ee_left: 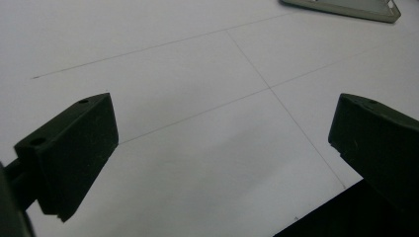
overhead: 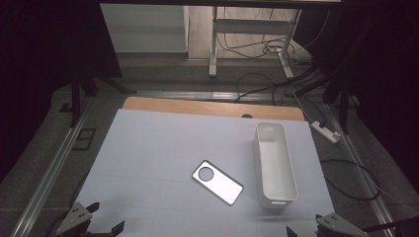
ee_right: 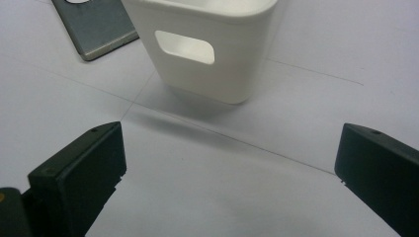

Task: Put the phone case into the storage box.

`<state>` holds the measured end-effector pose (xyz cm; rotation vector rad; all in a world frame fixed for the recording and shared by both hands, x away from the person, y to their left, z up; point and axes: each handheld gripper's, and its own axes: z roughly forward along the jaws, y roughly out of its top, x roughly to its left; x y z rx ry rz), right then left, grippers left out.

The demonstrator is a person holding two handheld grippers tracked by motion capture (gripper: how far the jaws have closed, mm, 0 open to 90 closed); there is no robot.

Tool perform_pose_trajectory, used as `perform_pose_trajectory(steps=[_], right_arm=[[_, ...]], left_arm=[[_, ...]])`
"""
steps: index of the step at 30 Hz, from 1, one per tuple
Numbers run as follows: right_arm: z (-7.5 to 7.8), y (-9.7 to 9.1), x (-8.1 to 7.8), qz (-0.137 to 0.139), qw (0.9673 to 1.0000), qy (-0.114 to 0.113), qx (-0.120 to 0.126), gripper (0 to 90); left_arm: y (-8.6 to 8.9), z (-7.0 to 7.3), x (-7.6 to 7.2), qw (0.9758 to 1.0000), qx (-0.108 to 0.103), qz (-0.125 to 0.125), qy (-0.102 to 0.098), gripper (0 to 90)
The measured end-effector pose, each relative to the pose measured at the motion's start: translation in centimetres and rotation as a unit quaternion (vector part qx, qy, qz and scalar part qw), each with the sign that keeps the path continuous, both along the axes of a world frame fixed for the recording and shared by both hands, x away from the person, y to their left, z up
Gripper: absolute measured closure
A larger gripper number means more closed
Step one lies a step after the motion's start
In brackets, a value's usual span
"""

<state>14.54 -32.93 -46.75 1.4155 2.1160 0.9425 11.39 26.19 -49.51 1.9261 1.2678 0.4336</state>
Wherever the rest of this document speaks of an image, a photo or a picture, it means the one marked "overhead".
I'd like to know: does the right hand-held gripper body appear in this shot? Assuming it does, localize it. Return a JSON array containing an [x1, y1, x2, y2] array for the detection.
[[315, 212, 370, 237]]

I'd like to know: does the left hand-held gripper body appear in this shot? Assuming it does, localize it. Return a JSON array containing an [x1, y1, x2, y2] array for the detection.
[[54, 201, 94, 237]]

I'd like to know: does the white plastic bin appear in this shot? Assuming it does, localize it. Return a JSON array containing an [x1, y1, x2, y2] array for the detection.
[[253, 121, 299, 209]]

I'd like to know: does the dark phone case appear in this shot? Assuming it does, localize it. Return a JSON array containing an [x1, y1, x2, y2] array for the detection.
[[191, 159, 245, 206]]

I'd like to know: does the black bar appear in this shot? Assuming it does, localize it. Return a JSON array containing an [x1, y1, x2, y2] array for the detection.
[[360, 214, 419, 235]]

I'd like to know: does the white paper sheet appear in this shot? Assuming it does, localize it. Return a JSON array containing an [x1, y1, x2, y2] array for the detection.
[[56, 109, 344, 237]]

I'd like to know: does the white power strip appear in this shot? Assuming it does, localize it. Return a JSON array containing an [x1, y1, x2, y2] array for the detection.
[[310, 120, 342, 144]]

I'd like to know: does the black stand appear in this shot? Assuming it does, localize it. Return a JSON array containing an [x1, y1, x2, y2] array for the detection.
[[58, 63, 137, 128], [285, 63, 361, 135]]

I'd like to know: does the dark curtain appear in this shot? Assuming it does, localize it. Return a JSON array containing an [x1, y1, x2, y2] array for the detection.
[[292, 0, 419, 192], [0, 0, 124, 186]]

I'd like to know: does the white cabinet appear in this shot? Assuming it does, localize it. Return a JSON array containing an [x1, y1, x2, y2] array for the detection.
[[100, 3, 191, 54]]

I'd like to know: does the black looped floor cable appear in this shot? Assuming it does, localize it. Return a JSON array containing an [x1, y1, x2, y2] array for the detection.
[[320, 159, 382, 202]]

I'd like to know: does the metal floor rail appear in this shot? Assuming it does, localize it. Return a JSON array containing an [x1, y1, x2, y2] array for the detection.
[[9, 113, 87, 237], [325, 104, 396, 237], [133, 90, 275, 103]]

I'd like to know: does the thin white cable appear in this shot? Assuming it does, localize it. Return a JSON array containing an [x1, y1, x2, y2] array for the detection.
[[292, 91, 318, 125]]

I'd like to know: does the tangle of black cables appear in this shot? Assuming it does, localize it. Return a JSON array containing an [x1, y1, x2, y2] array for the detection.
[[216, 33, 314, 67]]

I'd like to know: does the white desk frame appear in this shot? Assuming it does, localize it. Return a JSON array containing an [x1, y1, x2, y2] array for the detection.
[[209, 6, 302, 80]]

